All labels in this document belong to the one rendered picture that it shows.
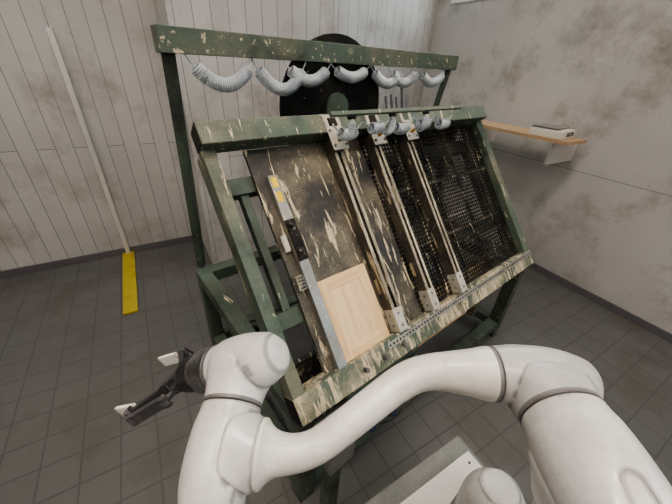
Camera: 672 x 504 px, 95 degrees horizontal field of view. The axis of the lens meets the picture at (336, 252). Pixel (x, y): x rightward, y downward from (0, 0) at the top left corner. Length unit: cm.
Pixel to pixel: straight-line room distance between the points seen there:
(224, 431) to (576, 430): 51
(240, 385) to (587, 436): 52
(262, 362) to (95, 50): 365
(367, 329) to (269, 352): 108
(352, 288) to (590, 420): 116
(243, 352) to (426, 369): 33
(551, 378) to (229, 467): 52
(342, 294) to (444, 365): 98
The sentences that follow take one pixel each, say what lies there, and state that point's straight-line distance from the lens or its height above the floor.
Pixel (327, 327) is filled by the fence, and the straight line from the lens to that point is 147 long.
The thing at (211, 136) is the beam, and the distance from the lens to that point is 143.
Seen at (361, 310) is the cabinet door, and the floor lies 104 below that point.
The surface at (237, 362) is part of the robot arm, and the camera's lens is 60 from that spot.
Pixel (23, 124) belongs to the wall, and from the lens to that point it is 412.
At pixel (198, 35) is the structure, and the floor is 217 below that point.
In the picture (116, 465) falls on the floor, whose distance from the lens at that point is 258.
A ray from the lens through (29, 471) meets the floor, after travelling 282.
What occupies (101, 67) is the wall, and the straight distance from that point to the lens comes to 397.
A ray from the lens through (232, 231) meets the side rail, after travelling 134.
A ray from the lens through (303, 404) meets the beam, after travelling 144.
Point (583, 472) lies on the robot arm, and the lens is 58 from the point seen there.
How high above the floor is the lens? 210
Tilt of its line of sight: 32 degrees down
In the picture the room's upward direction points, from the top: 4 degrees clockwise
